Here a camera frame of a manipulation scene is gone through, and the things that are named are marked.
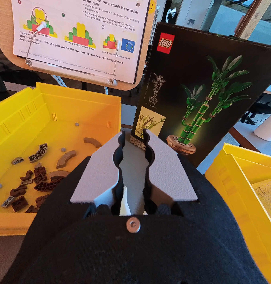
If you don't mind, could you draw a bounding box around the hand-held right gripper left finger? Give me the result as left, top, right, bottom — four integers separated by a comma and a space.
69, 131, 126, 215

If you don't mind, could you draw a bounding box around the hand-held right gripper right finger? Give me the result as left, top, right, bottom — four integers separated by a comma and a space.
142, 128, 199, 215

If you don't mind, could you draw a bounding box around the yellow plastic bin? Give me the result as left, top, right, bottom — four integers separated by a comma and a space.
0, 82, 122, 237
204, 143, 271, 284

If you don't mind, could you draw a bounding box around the tan arch brick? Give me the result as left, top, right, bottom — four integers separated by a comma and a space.
83, 137, 102, 148
48, 170, 70, 181
56, 150, 76, 169

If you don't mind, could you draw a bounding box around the white paper packet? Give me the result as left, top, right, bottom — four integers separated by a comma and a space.
119, 186, 149, 216

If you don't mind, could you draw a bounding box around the pile of small brown bricks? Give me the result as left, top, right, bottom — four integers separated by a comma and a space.
0, 142, 71, 213

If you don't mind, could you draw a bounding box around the grey curved stud plate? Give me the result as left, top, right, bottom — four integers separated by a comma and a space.
28, 143, 48, 163

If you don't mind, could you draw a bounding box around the grey table with wooden edge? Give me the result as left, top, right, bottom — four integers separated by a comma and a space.
229, 120, 271, 153

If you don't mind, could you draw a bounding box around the brown paper bag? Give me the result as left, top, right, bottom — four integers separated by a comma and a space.
251, 176, 271, 233

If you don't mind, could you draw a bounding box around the white board stand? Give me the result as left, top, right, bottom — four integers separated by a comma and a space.
51, 74, 109, 95

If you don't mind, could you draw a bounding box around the white bottle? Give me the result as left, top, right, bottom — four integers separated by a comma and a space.
254, 110, 271, 141

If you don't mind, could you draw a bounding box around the black office chair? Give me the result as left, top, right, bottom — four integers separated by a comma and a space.
240, 93, 271, 125

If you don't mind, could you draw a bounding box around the black toy set box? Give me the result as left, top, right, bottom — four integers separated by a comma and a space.
129, 22, 271, 168

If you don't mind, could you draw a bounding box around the printed instruction sheet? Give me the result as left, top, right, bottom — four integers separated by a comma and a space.
11, 0, 150, 84

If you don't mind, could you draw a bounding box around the instruction sheet on clipboard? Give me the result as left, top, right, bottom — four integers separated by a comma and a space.
0, 0, 158, 91

